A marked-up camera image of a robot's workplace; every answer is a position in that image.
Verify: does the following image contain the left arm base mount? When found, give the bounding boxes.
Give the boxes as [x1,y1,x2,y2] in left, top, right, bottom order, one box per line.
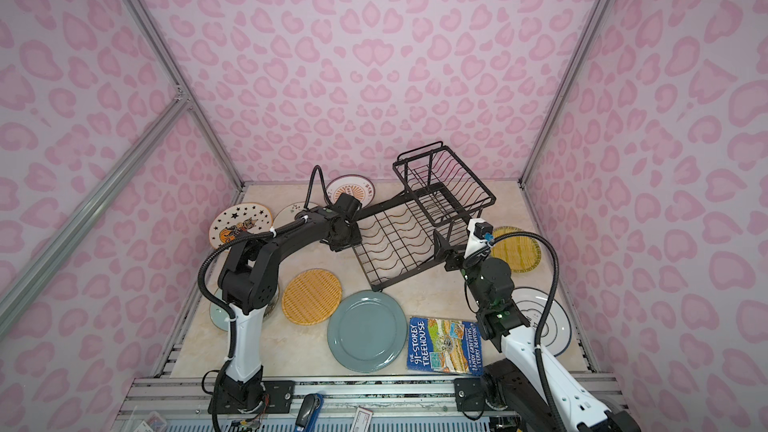
[207,377,296,415]

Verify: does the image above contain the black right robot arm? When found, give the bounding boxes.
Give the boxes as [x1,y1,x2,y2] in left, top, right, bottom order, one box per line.
[436,219,640,431]

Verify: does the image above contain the orange woven plate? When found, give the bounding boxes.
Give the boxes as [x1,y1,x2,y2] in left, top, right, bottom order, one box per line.
[282,268,342,326]

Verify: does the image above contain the blue black tool handle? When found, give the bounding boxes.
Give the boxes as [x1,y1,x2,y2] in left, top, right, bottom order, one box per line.
[294,393,324,432]

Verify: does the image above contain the aluminium frame rail front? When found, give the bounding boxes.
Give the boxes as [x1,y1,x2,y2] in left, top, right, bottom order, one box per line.
[110,375,631,432]

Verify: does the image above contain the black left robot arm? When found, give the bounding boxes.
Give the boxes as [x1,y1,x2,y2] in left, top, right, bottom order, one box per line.
[198,200,361,414]

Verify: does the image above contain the black wire dish rack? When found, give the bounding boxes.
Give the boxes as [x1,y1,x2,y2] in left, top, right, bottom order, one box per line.
[354,141,496,292]

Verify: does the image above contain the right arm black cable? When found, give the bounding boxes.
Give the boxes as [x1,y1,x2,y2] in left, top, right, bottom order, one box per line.
[491,230,568,432]

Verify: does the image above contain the large grey-green plate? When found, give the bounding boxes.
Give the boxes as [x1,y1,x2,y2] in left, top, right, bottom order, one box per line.
[327,291,407,373]

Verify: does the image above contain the yellow-green woven plate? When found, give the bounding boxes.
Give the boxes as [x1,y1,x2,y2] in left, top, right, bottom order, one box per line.
[491,237,542,273]

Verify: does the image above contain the white plate orange sun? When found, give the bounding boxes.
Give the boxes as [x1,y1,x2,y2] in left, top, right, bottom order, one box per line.
[327,174,375,207]

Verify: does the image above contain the light blue flower plate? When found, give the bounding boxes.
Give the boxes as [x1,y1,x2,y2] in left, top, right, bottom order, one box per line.
[209,288,280,332]

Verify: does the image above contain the star pattern cat plate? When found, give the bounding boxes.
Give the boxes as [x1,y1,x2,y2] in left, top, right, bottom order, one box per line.
[208,202,273,249]

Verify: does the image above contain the white plate black rings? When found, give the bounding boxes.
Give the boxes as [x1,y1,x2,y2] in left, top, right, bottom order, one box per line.
[512,286,573,358]

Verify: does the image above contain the blue treehouse book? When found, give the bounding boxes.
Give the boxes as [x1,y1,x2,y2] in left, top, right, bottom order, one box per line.
[406,317,484,376]

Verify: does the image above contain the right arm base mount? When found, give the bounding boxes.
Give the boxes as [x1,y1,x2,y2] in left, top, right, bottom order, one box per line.
[453,376,508,414]

